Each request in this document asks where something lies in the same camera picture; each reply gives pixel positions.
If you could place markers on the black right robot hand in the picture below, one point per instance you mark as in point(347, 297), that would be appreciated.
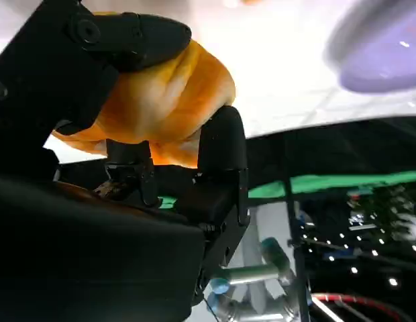
point(87, 255)

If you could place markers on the orange toy bread roll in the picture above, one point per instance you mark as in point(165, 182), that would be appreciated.
point(167, 100)

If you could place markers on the green cloth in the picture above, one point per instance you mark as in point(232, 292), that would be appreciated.
point(328, 184)

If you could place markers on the green leafy plant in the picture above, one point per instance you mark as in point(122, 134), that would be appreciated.
point(401, 208)

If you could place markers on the lilac plate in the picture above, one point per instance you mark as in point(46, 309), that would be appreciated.
point(386, 50)

